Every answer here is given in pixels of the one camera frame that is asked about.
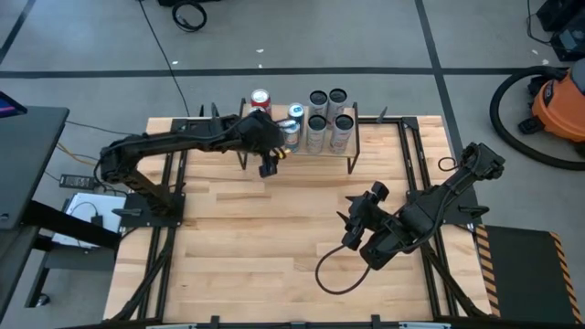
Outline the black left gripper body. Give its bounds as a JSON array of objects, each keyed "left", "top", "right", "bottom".
[{"left": 233, "top": 109, "right": 288, "bottom": 157}]

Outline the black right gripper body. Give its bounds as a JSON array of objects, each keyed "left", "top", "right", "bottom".
[{"left": 349, "top": 194, "right": 399, "bottom": 243}]

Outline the silver and blue slim can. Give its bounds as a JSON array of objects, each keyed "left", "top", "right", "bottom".
[{"left": 276, "top": 117, "right": 303, "bottom": 154}]

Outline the red cola can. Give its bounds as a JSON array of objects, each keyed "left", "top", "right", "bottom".
[{"left": 250, "top": 88, "right": 273, "bottom": 115}]

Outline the blue Red Bull can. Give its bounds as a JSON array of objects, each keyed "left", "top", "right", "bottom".
[{"left": 286, "top": 102, "right": 306, "bottom": 127}]

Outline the silver can with black lid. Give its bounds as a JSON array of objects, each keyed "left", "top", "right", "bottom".
[{"left": 305, "top": 114, "right": 328, "bottom": 155}]

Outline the white Celsius can orange print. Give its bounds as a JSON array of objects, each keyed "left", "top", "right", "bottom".
[{"left": 308, "top": 90, "right": 329, "bottom": 118}]

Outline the white Celsius Peach Vibe can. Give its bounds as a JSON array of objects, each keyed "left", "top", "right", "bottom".
[
  {"left": 327, "top": 88, "right": 349, "bottom": 118},
  {"left": 328, "top": 113, "right": 356, "bottom": 155}
]

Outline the black mat with hazard stripes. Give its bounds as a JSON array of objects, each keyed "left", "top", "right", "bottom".
[{"left": 473, "top": 222, "right": 585, "bottom": 326}]

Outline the orange shop vacuum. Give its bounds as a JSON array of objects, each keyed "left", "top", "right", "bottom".
[
  {"left": 490, "top": 65, "right": 585, "bottom": 172},
  {"left": 529, "top": 58, "right": 585, "bottom": 156}
]

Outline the black power adapter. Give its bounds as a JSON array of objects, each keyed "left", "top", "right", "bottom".
[{"left": 58, "top": 172, "right": 97, "bottom": 191}]

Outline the white flat box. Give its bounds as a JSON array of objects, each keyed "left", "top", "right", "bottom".
[{"left": 51, "top": 191, "right": 128, "bottom": 250}]

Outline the black desk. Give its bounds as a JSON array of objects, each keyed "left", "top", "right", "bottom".
[{"left": 0, "top": 106, "right": 121, "bottom": 321}]

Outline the black computer monitor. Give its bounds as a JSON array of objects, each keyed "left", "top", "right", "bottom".
[{"left": 0, "top": 90, "right": 27, "bottom": 119}]

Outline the black equipment case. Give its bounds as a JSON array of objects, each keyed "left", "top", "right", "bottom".
[{"left": 535, "top": 0, "right": 585, "bottom": 63}]

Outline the wooden shelf with black frame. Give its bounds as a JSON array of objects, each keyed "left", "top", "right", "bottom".
[{"left": 234, "top": 98, "right": 362, "bottom": 175}]

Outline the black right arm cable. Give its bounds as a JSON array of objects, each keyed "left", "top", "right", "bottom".
[{"left": 314, "top": 244, "right": 374, "bottom": 296}]

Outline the black aluminium rig frame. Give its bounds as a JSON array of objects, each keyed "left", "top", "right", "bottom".
[{"left": 109, "top": 102, "right": 493, "bottom": 329}]

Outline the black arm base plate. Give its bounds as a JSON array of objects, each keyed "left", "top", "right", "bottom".
[
  {"left": 112, "top": 191, "right": 187, "bottom": 228},
  {"left": 405, "top": 187, "right": 490, "bottom": 228}
]

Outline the coiled black cable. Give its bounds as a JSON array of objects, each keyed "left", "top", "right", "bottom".
[{"left": 170, "top": 0, "right": 209, "bottom": 34}]

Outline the long black hanging cable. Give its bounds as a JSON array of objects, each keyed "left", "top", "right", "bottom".
[{"left": 138, "top": 0, "right": 192, "bottom": 117}]

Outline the yellow floor cable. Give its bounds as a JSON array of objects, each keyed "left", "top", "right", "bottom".
[{"left": 55, "top": 142, "right": 104, "bottom": 168}]

